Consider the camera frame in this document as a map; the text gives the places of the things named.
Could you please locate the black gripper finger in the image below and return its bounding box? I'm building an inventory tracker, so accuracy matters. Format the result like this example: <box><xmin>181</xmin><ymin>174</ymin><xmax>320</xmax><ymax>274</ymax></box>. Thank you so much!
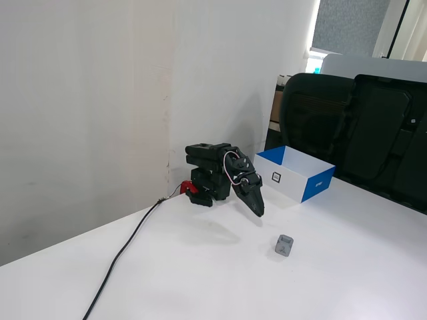
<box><xmin>249</xmin><ymin>188</ymin><xmax>266</xmax><ymax>217</ymax></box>
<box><xmin>234</xmin><ymin>190</ymin><xmax>262</xmax><ymax>219</ymax></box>

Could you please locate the white servo wire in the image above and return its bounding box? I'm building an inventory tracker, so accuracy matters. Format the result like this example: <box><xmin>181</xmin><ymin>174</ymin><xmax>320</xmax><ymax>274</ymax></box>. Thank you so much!
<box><xmin>222</xmin><ymin>150</ymin><xmax>245</xmax><ymax>186</ymax></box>

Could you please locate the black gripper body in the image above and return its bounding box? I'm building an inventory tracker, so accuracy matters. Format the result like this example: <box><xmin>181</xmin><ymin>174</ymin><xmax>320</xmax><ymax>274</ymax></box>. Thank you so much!
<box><xmin>231</xmin><ymin>170</ymin><xmax>264</xmax><ymax>198</ymax></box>

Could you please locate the blue and white box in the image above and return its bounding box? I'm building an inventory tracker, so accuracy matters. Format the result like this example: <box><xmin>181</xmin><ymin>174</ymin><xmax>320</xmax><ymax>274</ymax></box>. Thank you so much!
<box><xmin>254</xmin><ymin>145</ymin><xmax>336</xmax><ymax>204</ymax></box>

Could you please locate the black plastic case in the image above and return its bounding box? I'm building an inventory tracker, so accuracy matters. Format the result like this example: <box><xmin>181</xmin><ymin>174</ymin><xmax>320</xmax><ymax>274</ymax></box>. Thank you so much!
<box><xmin>333</xmin><ymin>73</ymin><xmax>427</xmax><ymax>215</ymax></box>

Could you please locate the brown cardboard box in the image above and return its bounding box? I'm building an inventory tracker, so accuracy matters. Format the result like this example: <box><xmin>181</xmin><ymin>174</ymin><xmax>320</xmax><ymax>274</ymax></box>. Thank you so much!
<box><xmin>269</xmin><ymin>87</ymin><xmax>286</xmax><ymax>124</ymax></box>

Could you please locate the black mesh office chair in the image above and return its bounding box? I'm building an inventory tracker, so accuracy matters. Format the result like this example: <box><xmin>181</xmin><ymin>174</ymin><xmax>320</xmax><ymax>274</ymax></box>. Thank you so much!
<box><xmin>279</xmin><ymin>72</ymin><xmax>355</xmax><ymax>157</ymax></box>

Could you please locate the black table clamp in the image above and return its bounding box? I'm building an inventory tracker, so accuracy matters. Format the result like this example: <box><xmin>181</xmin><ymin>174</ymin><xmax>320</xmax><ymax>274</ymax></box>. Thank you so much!
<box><xmin>187</xmin><ymin>193</ymin><xmax>215</xmax><ymax>209</ymax></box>

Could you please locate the gray hollow block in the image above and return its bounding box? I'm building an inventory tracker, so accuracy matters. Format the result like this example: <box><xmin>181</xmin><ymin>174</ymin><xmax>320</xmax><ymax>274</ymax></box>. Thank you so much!
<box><xmin>274</xmin><ymin>234</ymin><xmax>296</xmax><ymax>258</ymax></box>

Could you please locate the gray window blind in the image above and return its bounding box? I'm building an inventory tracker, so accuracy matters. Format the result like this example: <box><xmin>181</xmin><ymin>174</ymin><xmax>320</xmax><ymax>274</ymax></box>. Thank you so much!
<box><xmin>311</xmin><ymin>0</ymin><xmax>391</xmax><ymax>57</ymax></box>

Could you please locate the black power cable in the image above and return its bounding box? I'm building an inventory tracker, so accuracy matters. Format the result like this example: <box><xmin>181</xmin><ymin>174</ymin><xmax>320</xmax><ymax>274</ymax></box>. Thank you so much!
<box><xmin>81</xmin><ymin>186</ymin><xmax>183</xmax><ymax>320</ymax></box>

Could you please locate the red clamp handle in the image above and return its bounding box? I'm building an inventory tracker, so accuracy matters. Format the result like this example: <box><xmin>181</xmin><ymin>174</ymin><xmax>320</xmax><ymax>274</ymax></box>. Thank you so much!
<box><xmin>179</xmin><ymin>179</ymin><xmax>199</xmax><ymax>196</ymax></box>

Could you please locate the white panel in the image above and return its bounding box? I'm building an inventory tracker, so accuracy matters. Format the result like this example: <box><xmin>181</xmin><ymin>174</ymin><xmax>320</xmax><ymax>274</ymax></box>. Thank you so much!
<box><xmin>322</xmin><ymin>53</ymin><xmax>427</xmax><ymax>84</ymax></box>

